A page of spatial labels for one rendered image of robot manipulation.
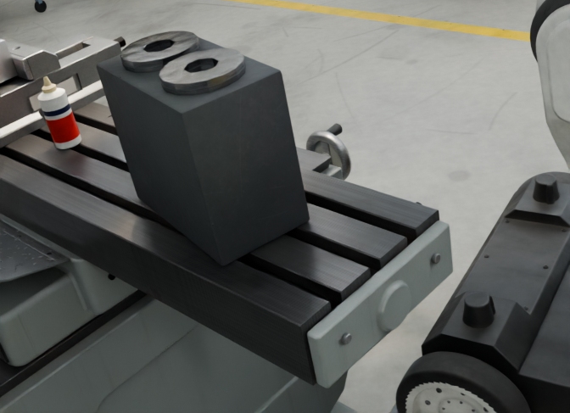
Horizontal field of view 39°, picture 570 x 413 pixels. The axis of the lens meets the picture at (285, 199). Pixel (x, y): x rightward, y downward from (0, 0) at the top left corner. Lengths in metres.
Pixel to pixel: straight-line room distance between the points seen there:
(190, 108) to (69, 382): 0.55
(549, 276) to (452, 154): 1.59
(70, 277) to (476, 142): 2.06
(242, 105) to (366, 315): 0.25
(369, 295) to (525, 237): 0.68
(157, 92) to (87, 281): 0.38
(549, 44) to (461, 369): 0.46
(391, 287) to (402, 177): 1.98
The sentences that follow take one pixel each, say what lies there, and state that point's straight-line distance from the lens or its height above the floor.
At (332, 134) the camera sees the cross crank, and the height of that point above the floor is 0.69.
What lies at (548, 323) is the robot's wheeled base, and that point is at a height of 0.57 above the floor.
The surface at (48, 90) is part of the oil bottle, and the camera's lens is 1.22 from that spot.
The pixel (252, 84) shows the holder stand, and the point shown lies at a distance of 0.82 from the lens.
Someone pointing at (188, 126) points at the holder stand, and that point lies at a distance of 0.79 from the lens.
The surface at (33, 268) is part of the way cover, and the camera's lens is 1.11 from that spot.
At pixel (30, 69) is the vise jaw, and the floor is 1.03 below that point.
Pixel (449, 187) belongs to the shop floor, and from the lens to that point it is 2.73.
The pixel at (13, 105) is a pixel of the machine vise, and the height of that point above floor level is 0.99.
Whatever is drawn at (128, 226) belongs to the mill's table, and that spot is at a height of 0.94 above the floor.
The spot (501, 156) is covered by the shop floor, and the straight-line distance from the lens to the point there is 2.89.
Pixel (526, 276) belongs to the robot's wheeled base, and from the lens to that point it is 1.37.
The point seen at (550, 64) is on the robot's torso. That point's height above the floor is 1.00.
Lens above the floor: 1.43
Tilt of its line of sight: 31 degrees down
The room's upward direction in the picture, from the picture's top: 12 degrees counter-clockwise
